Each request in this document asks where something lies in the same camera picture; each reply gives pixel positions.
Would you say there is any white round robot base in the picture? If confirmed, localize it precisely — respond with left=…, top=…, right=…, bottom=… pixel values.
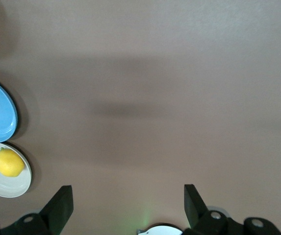
left=137, top=223, right=183, bottom=235

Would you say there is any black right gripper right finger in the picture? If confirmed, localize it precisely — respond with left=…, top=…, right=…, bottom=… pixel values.
left=181, top=184, right=281, bottom=235

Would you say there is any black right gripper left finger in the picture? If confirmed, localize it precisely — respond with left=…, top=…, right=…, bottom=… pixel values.
left=0, top=185, right=74, bottom=235

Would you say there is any yellow lemon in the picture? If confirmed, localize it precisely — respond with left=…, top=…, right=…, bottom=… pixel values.
left=0, top=147, right=25, bottom=178

